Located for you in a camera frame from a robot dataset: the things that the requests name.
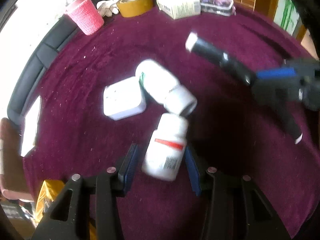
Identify white bottle red stripe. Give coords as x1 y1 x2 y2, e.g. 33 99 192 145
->
142 113 189 181

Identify black marker pink cap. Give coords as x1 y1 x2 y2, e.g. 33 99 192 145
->
185 32 257 87

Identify black marker red cap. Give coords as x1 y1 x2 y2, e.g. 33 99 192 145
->
278 103 303 145

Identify person's right hand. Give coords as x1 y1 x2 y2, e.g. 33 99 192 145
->
300 29 319 60

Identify white charger adapter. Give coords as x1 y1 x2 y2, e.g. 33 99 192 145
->
103 76 146 121

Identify yellow storage box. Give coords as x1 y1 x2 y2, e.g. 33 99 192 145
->
31 177 97 239

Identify white pill bottle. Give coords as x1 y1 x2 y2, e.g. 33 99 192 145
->
135 59 197 116

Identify clear plastic container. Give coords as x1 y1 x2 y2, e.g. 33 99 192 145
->
199 0 236 17

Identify white notebook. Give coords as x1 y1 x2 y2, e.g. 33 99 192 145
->
21 96 42 157

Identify brown chair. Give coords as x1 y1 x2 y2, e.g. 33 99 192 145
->
1 118 34 202

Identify beige paper box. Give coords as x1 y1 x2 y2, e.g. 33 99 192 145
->
156 0 201 20

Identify yellow tape roll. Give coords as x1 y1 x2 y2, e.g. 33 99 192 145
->
116 0 153 18

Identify white glove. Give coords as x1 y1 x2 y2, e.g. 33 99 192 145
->
96 0 119 17

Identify pink knitted cup holder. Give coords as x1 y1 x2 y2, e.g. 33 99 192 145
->
66 0 104 35

